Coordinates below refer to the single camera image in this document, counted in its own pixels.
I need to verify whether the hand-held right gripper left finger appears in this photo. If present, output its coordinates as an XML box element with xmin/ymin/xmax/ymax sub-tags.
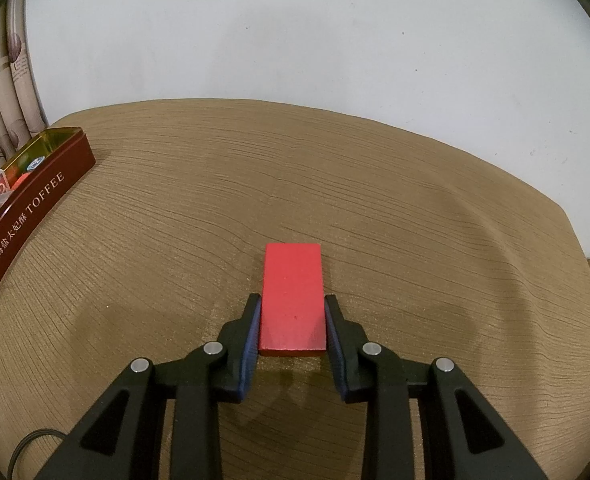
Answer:
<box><xmin>34</xmin><ymin>292</ymin><xmax>262</xmax><ymax>480</ymax></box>

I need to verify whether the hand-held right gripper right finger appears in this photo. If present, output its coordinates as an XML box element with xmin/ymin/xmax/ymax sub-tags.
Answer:
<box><xmin>323</xmin><ymin>294</ymin><xmax>551</xmax><ymax>480</ymax></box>

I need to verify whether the red and gold tin box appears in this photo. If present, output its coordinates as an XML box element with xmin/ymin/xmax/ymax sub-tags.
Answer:
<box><xmin>0</xmin><ymin>127</ymin><xmax>96</xmax><ymax>306</ymax></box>

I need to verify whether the red wooden block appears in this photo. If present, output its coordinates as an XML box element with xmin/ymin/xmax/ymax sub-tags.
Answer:
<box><xmin>257</xmin><ymin>243</ymin><xmax>327</xmax><ymax>357</ymax></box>

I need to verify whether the patterned curtain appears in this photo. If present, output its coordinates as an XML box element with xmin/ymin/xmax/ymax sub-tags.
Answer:
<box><xmin>0</xmin><ymin>0</ymin><xmax>50</xmax><ymax>173</ymax></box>

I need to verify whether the black cable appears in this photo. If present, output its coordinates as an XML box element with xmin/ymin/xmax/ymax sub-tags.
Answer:
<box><xmin>7</xmin><ymin>427</ymin><xmax>68</xmax><ymax>480</ymax></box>

